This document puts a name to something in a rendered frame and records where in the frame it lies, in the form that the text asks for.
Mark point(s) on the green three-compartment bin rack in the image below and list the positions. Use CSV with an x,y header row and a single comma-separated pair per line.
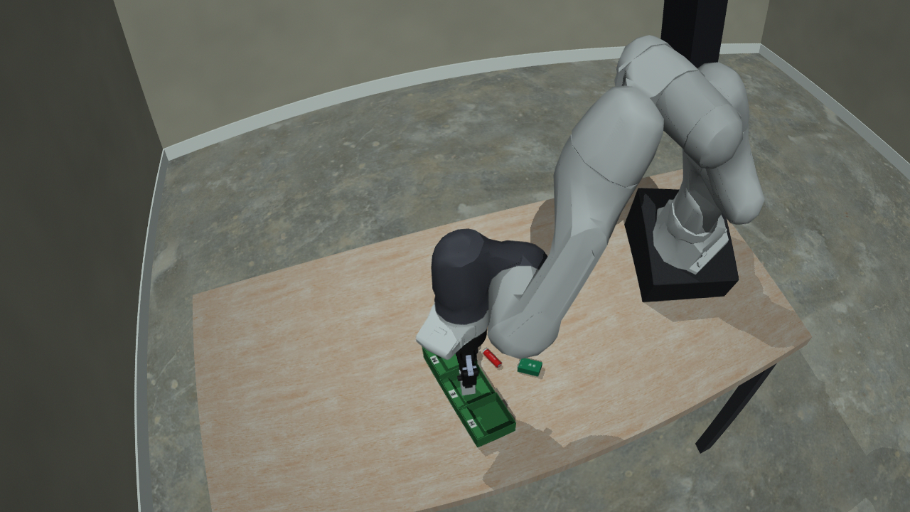
x,y
487,418

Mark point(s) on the green 9v battery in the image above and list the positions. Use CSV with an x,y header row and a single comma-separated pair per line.
x,y
530,367

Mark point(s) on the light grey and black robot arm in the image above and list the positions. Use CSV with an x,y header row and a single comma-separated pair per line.
x,y
480,282

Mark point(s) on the red aa battery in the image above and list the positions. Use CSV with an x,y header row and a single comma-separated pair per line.
x,y
491,358

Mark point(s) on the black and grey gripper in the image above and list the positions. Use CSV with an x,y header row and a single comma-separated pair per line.
x,y
468,355

